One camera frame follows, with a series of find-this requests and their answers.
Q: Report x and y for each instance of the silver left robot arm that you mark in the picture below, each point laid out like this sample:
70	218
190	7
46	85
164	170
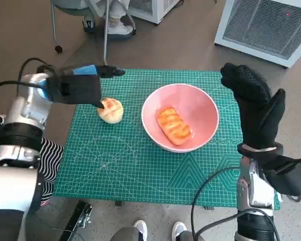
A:
22	110

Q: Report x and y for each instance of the small black table clip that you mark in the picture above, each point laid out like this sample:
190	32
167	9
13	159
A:
209	208
118	203

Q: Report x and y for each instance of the green cutting mat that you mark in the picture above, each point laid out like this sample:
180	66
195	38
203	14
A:
115	170

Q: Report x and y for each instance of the grey office chair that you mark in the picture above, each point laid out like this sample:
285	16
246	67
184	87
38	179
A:
54	25

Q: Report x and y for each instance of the large white mesh-front appliance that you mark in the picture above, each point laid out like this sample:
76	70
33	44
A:
266	25

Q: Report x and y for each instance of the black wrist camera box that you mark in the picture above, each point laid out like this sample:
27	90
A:
291	175
77	88

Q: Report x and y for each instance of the black metal stand bar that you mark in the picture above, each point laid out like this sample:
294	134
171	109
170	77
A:
76	221

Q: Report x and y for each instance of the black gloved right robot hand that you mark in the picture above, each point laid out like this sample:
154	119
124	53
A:
258	113

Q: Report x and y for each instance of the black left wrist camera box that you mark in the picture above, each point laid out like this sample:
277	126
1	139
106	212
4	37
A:
77	88

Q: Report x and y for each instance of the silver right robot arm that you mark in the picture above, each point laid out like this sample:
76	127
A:
256	193

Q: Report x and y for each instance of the long orange striped bread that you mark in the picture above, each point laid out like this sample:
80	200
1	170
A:
174	125

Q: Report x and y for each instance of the pink bowl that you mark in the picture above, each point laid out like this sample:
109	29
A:
190	100

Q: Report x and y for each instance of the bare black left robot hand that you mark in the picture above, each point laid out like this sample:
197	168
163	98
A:
108	71

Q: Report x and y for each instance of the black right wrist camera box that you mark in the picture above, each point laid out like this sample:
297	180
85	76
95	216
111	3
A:
291	175

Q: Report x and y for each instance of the round pale bread bun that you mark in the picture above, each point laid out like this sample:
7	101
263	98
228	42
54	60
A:
113	114

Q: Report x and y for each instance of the person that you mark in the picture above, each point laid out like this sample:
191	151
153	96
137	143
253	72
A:
119	26
140	228
50	160

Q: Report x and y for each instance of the small white mesh-front appliance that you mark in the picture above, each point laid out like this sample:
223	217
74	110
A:
158	10

